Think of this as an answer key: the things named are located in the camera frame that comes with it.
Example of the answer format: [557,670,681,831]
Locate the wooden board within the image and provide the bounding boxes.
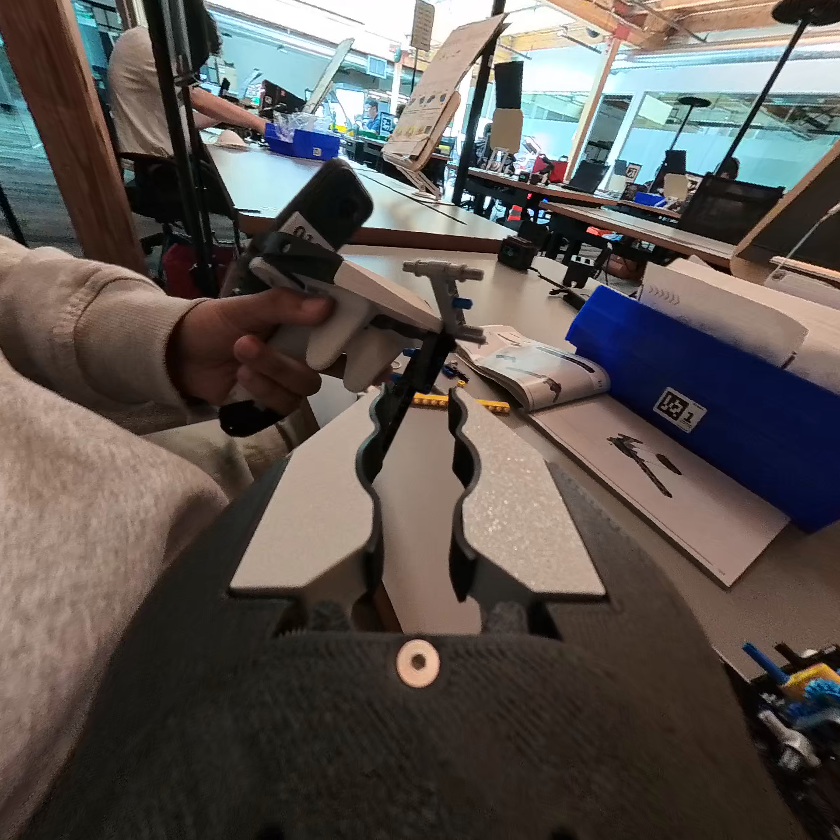
[730,140,840,278]

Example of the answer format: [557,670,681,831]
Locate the white paper bag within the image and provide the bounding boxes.
[638,257,840,396]

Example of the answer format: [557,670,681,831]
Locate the wooden door frame post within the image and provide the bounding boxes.
[0,0,149,274]

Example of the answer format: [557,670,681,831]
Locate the clear plastic bags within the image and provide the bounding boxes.
[272,110,330,136]

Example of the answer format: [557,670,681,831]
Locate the small blue plastic bin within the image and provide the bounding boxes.
[264,125,341,161]

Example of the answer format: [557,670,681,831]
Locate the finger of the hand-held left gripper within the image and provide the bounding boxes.
[341,258,445,336]
[340,320,403,393]

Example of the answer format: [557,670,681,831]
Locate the open lego instruction booklet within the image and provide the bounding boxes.
[456,325,613,413]

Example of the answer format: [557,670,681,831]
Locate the wooden book stand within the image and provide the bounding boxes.
[381,91,462,200]

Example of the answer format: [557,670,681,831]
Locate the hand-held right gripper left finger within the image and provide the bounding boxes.
[230,387,395,613]

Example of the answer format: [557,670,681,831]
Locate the small black cube camera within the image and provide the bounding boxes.
[499,236,540,272]

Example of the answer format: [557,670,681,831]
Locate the black mesh chair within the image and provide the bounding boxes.
[678,172,786,248]

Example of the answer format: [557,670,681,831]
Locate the wooden office desk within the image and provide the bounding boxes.
[539,199,737,269]

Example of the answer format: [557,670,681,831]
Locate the black tripod pole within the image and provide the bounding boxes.
[140,0,223,298]

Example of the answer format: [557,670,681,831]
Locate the short black floor lamp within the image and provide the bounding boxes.
[668,95,714,157]

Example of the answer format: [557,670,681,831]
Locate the red bag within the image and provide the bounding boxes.
[161,241,238,300]

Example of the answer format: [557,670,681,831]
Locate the long white office table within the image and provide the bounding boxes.
[202,140,514,256]

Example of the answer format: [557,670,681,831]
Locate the person's grey sweatshirt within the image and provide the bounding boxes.
[0,354,231,840]

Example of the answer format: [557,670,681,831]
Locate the black steel column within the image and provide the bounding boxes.
[451,0,508,206]

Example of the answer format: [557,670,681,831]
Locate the black and grey lego assembly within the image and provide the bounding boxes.
[374,258,490,473]

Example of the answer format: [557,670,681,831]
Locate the flat lego instruction sheet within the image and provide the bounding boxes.
[525,392,791,589]

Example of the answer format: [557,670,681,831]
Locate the person's left hand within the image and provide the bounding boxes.
[169,287,336,421]

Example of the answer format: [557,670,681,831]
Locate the black office chair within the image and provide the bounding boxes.
[120,152,241,263]

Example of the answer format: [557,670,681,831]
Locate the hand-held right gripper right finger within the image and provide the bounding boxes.
[448,387,606,609]

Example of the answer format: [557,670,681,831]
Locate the large instruction booklet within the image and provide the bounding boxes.
[394,14,511,151]

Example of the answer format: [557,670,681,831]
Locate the tall black floor lamp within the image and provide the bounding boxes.
[721,0,840,173]

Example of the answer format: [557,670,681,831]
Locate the person's left forearm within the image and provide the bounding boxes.
[0,235,201,427]

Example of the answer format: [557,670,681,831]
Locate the pile of lego pieces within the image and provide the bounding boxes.
[742,640,840,778]

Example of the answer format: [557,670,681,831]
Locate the large blue plastic bin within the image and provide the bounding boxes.
[566,285,840,534]

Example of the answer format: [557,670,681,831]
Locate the white cable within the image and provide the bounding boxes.
[782,202,840,280]

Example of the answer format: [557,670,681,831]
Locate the long yellow lego beam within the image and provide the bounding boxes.
[412,392,511,412]

